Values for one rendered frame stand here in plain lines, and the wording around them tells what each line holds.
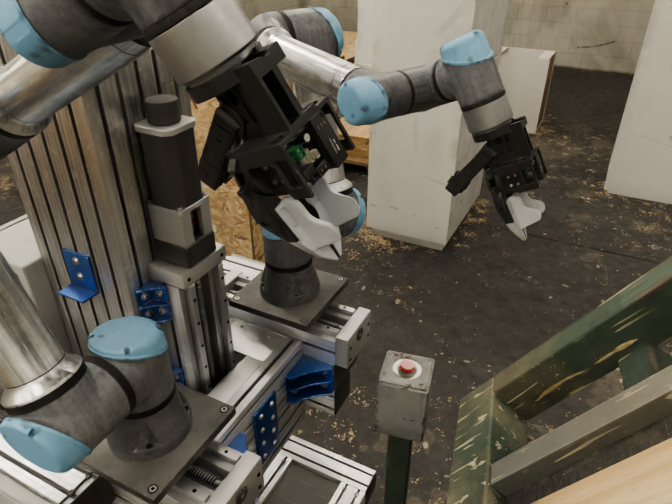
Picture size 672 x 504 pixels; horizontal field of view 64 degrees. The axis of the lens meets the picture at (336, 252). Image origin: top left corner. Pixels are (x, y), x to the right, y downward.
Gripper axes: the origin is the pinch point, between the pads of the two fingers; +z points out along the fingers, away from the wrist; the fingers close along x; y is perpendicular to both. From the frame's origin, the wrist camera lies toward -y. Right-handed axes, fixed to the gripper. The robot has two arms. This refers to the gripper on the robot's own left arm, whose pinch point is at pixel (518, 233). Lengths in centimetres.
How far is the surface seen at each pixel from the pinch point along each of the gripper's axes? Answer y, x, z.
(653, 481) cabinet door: 15.3, -25.4, 31.2
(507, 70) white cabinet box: -127, 469, 24
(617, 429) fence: 9.6, -14.5, 31.8
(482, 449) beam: -19.2, -10.0, 41.9
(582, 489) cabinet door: 3.9, -23.2, 36.4
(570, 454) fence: 0.9, -15.7, 36.5
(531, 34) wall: -171, 791, 23
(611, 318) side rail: 8.1, 9.2, 25.3
